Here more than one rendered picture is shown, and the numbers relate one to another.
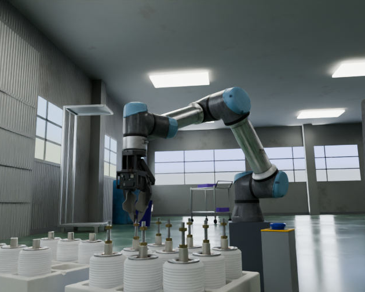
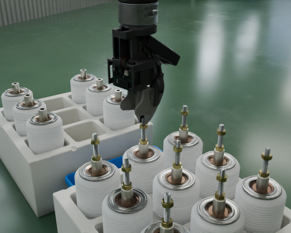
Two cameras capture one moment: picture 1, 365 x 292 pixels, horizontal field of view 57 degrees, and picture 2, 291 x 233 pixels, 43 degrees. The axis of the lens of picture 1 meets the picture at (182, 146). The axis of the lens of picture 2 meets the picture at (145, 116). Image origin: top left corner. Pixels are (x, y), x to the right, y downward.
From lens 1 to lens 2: 0.52 m
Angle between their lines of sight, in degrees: 43
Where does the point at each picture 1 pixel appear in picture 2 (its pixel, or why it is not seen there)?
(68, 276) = (80, 151)
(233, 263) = (264, 217)
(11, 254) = (24, 116)
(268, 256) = not seen: outside the picture
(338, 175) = not seen: outside the picture
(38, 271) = (45, 147)
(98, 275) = (81, 199)
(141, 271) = (116, 226)
